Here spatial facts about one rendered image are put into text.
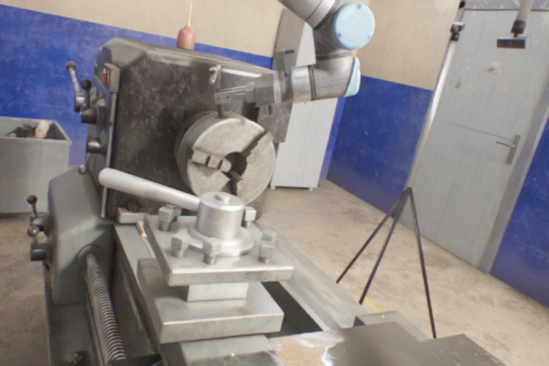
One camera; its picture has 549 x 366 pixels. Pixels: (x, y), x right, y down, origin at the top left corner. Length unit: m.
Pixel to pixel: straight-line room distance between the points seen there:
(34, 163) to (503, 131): 3.54
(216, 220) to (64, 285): 0.97
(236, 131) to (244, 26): 3.84
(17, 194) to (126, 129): 2.16
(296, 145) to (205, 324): 4.35
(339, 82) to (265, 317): 0.67
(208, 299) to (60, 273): 0.91
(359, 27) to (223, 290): 0.61
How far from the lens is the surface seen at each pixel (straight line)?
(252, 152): 1.17
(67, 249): 1.45
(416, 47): 5.05
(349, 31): 0.98
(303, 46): 4.71
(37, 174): 3.38
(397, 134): 5.01
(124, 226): 1.38
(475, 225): 4.31
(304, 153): 4.96
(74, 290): 1.52
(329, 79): 1.13
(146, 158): 1.34
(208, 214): 0.59
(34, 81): 4.60
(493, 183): 4.21
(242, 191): 1.20
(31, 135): 3.61
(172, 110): 1.33
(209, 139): 1.16
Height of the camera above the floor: 1.39
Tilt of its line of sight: 17 degrees down
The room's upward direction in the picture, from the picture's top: 11 degrees clockwise
